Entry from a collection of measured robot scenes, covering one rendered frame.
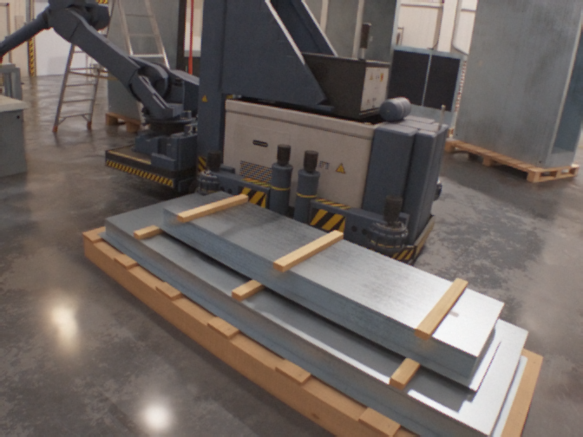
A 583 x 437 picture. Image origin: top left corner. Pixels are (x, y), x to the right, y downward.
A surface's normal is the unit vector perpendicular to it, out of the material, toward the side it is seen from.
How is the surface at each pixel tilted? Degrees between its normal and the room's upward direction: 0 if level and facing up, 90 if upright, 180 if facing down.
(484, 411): 0
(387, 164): 90
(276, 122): 90
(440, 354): 90
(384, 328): 90
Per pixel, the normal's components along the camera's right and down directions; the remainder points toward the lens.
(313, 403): -0.62, 0.25
